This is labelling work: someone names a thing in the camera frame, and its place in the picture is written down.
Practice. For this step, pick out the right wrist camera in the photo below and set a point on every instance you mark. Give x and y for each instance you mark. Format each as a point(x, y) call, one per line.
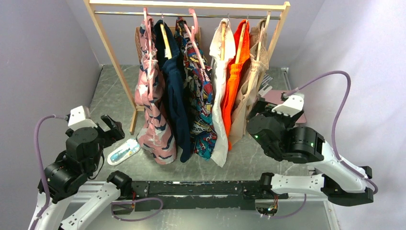
point(291, 106)

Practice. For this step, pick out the orange shorts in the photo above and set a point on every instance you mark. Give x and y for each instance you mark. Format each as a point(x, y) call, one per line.
point(234, 71)

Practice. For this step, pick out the wooden clothes rack frame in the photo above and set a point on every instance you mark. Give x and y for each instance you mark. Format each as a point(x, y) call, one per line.
point(274, 12)

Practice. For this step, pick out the yellow hanger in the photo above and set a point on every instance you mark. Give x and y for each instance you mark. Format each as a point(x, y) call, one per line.
point(167, 51)

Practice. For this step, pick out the beige garment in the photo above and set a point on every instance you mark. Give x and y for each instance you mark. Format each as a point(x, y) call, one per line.
point(242, 106)

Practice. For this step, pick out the navy blue garment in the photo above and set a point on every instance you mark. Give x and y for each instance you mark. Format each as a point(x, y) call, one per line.
point(173, 97)

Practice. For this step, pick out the pink clipboard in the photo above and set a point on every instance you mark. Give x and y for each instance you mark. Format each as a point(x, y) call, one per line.
point(274, 96)

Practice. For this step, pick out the pink patterned shorts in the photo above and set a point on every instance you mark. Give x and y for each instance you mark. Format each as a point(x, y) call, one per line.
point(156, 135)

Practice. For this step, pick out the wooden hanger in orange shorts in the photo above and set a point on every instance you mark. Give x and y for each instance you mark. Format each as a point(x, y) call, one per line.
point(240, 42)

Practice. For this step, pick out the wooden hanger in white garment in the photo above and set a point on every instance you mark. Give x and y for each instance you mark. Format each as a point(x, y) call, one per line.
point(223, 41)

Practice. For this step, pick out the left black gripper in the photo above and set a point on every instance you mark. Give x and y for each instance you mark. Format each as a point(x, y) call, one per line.
point(115, 132)

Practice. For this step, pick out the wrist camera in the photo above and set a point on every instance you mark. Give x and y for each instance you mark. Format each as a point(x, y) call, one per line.
point(291, 106)
point(80, 118)

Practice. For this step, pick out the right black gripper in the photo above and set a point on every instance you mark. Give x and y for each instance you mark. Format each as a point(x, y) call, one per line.
point(262, 106)

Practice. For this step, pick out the white garment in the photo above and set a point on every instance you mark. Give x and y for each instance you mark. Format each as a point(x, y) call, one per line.
point(219, 67)

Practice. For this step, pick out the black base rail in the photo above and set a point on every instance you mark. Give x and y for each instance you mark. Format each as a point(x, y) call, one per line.
point(202, 194)

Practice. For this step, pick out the wooden hanger in beige garment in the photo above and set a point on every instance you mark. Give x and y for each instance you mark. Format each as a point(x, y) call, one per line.
point(258, 56)

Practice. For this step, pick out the colourful patterned garment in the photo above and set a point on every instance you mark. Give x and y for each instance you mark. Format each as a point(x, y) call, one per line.
point(198, 93)

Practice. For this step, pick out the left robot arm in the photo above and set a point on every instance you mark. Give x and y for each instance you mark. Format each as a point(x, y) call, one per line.
point(73, 167)

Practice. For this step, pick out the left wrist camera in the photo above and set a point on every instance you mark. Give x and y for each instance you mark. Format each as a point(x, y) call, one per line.
point(80, 118)

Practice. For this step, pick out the metal hanging rod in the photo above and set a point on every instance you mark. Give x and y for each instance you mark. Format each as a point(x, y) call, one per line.
point(128, 13)

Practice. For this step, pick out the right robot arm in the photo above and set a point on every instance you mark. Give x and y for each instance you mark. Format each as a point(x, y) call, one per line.
point(275, 128)

